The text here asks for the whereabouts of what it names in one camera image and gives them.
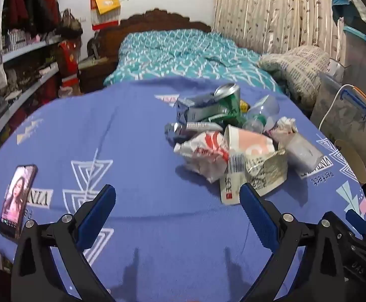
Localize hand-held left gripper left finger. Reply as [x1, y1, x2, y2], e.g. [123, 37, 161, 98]
[11, 184, 117, 302]

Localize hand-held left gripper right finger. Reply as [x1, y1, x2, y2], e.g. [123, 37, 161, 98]
[239, 182, 346, 302]

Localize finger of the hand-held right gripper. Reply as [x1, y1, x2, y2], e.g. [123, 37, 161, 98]
[346, 210, 366, 237]

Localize beige round waste bin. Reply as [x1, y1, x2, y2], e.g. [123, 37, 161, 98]
[334, 138, 366, 184]

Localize silver toothpaste tube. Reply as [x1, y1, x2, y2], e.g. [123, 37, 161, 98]
[165, 121, 224, 143]

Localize green white toothpaste box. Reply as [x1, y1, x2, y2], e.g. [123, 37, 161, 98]
[174, 94, 231, 123]

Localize white barcode carton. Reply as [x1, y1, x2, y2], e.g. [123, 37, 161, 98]
[220, 154, 249, 206]

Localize crumpled beige printed carton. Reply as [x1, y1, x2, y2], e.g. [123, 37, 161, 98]
[245, 148, 289, 197]

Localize orange white paper cup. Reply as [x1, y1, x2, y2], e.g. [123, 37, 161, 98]
[224, 125, 275, 164]

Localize white plastic cup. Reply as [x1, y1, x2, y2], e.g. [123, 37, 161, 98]
[285, 132, 324, 177]

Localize smartphone with lit screen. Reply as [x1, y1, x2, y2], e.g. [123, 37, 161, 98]
[0, 164, 39, 243]

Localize crumpled red white wrapper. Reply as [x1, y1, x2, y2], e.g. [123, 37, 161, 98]
[173, 131, 230, 183]

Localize blue printed blanket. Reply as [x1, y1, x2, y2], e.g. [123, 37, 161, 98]
[0, 75, 366, 302]

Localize crumpled white paper ball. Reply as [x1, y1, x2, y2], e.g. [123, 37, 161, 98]
[266, 116, 298, 142]

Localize green drink can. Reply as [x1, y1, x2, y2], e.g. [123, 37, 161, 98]
[214, 83, 249, 127]

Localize dark wooden nightstand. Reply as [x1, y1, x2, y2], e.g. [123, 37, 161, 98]
[79, 57, 117, 94]

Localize patterned beige pillow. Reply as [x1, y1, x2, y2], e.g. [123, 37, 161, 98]
[258, 46, 331, 107]

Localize white plastic appliance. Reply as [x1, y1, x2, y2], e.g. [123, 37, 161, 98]
[328, 58, 344, 80]

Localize red bag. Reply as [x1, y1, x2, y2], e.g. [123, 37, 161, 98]
[59, 39, 80, 89]

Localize grey shelf unit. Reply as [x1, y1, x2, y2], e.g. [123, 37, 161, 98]
[0, 34, 61, 164]

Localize dark wooden headboard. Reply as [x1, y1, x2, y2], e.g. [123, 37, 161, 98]
[87, 9, 212, 85]

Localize teal patterned quilt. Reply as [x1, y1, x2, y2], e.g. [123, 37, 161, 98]
[104, 28, 284, 95]

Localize brown handbag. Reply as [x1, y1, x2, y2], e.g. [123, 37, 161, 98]
[59, 9, 83, 37]

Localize beige leaf print curtain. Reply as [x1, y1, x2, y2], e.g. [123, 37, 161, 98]
[213, 0, 341, 57]

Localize hanging dark red clothes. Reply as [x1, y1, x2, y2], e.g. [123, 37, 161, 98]
[2, 0, 61, 35]

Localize teal cloth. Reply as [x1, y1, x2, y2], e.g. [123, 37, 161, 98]
[332, 0, 359, 22]

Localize clear storage box blue handle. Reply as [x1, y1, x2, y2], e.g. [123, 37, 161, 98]
[310, 72, 366, 164]

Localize white cable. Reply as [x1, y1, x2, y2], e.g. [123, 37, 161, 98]
[318, 83, 357, 129]

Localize red white wall calendar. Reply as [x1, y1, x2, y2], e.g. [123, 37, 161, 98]
[91, 6, 120, 31]

